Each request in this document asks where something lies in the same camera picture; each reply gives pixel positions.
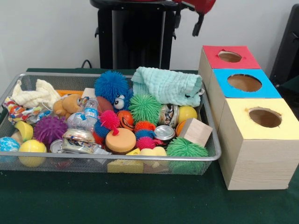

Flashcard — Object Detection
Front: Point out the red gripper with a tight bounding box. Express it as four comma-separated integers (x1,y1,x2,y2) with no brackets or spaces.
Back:
172,0,217,37

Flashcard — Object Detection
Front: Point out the mint green waffle cloth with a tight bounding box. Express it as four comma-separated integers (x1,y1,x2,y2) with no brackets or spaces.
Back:
130,66,203,107

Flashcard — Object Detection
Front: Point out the green spiky rubber ball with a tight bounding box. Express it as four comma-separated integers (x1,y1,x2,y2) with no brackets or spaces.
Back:
166,137,209,175
128,94,162,126

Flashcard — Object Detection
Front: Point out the white cloth with colourful spots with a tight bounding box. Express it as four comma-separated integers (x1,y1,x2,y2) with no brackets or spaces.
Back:
2,97,51,124

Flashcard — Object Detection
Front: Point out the wooden box with three holes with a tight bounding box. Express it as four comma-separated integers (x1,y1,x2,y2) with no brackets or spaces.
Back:
197,45,296,190

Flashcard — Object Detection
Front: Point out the shallow metal mesh bin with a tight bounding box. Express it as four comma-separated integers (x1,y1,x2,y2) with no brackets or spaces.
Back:
0,72,221,175

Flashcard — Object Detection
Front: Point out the blue spiky toy with eyes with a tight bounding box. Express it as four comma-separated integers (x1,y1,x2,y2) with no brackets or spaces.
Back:
94,70,134,112

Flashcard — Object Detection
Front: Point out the plain wooden cube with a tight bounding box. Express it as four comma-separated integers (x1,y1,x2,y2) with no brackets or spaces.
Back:
179,118,213,148

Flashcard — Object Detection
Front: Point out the cream waffle cloth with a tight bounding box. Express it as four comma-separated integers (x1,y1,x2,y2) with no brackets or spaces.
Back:
10,79,61,109

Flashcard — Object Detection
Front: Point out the purple spiky rubber ball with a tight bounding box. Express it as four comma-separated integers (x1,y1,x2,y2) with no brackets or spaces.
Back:
33,116,68,145

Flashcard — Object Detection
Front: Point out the dark green table cloth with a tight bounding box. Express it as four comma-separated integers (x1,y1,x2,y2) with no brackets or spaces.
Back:
0,67,299,224

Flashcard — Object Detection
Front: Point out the yellow foam ball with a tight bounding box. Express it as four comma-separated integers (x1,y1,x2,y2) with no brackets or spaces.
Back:
18,139,47,168

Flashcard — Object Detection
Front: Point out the light blue patterned ball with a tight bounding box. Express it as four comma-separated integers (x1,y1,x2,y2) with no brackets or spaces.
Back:
0,137,21,161

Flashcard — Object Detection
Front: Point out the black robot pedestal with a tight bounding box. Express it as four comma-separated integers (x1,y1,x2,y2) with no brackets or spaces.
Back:
90,0,189,70

